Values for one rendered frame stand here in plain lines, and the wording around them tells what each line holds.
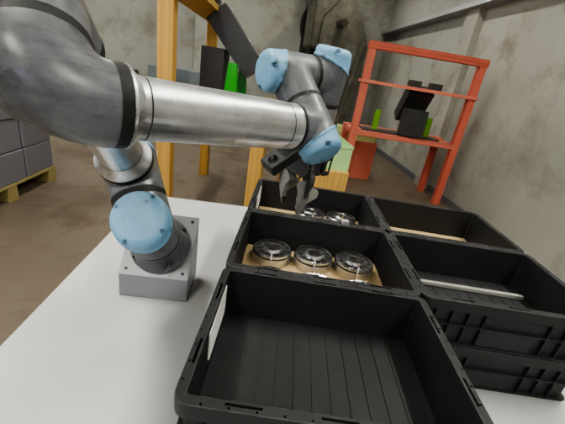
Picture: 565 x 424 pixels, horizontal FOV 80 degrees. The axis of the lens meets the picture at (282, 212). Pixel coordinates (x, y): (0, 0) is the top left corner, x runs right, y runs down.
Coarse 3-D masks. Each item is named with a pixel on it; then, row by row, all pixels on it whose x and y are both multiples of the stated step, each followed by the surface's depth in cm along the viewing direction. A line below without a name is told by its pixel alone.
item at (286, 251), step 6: (264, 240) 93; (270, 240) 94; (276, 240) 94; (258, 246) 89; (282, 246) 91; (288, 246) 91; (258, 252) 86; (264, 252) 87; (270, 252) 87; (276, 252) 87; (282, 252) 88; (288, 252) 88; (276, 258) 85; (282, 258) 86
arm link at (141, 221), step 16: (128, 192) 70; (144, 192) 69; (160, 192) 73; (128, 208) 68; (144, 208) 68; (160, 208) 69; (112, 224) 67; (128, 224) 67; (144, 224) 67; (160, 224) 68; (176, 224) 79; (128, 240) 66; (144, 240) 67; (160, 240) 69; (176, 240) 78; (144, 256) 74; (160, 256) 76
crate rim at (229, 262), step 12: (276, 216) 93; (288, 216) 93; (240, 228) 82; (348, 228) 93; (360, 228) 93; (240, 240) 77; (396, 252) 83; (228, 264) 67; (240, 264) 67; (300, 276) 67; (312, 276) 67; (408, 276) 73; (372, 288) 67; (384, 288) 68
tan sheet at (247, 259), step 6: (252, 246) 95; (246, 252) 92; (246, 258) 89; (246, 264) 86; (252, 264) 87; (258, 264) 87; (288, 264) 89; (372, 264) 96; (288, 270) 87; (294, 270) 87; (330, 270) 90; (372, 270) 93; (330, 276) 87; (336, 276) 87; (372, 276) 90; (378, 276) 91; (372, 282) 87; (378, 282) 88
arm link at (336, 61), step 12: (324, 48) 64; (336, 48) 64; (324, 60) 64; (336, 60) 64; (348, 60) 65; (324, 72) 63; (336, 72) 65; (348, 72) 67; (324, 84) 64; (336, 84) 66; (324, 96) 67; (336, 96) 68; (336, 108) 70
